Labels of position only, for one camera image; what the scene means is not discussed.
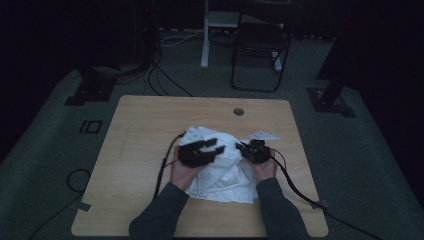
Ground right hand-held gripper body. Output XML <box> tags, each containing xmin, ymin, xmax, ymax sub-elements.
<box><xmin>246</xmin><ymin>130</ymin><xmax>281</xmax><ymax>164</ymax></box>

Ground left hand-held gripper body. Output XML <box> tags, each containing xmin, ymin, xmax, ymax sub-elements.
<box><xmin>178</xmin><ymin>128</ymin><xmax>215</xmax><ymax>168</ymax></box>

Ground white garment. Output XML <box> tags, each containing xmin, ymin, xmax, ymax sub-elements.
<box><xmin>182</xmin><ymin>125</ymin><xmax>259</xmax><ymax>205</ymax></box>

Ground person's right hand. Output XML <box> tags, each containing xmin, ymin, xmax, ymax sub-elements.
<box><xmin>253</xmin><ymin>149</ymin><xmax>278</xmax><ymax>183</ymax></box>

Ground person's left hand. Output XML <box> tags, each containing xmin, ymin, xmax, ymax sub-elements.
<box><xmin>170</xmin><ymin>146</ymin><xmax>208</xmax><ymax>192</ymax></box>

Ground black metal stand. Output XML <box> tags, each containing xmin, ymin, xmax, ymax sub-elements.
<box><xmin>64</xmin><ymin>66</ymin><xmax>118</xmax><ymax>107</ymax></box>
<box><xmin>306</xmin><ymin>0</ymin><xmax>368</xmax><ymax>118</ymax></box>

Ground black folding chair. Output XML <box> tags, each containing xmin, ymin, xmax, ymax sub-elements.
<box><xmin>230</xmin><ymin>3</ymin><xmax>303</xmax><ymax>93</ymax></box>

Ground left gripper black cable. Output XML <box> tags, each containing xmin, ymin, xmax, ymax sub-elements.
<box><xmin>152</xmin><ymin>132</ymin><xmax>186</xmax><ymax>201</ymax></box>

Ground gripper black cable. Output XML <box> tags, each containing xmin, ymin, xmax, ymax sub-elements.
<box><xmin>152</xmin><ymin>132</ymin><xmax>186</xmax><ymax>201</ymax></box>
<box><xmin>268</xmin><ymin>148</ymin><xmax>384</xmax><ymax>240</ymax></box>

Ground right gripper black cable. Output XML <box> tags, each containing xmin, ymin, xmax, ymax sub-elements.
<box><xmin>268</xmin><ymin>148</ymin><xmax>384</xmax><ymax>240</ymax></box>

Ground black floor cables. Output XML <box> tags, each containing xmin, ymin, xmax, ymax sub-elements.
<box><xmin>143</xmin><ymin>56</ymin><xmax>194</xmax><ymax>98</ymax></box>

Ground white desk frame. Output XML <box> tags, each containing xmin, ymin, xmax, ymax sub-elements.
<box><xmin>200</xmin><ymin>0</ymin><xmax>284</xmax><ymax>73</ymax></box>

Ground white floor cable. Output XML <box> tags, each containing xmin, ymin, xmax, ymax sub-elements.
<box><xmin>159</xmin><ymin>29</ymin><xmax>205</xmax><ymax>47</ymax></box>

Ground black looped floor cable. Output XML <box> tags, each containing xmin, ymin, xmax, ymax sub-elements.
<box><xmin>11</xmin><ymin>168</ymin><xmax>92</xmax><ymax>240</ymax></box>

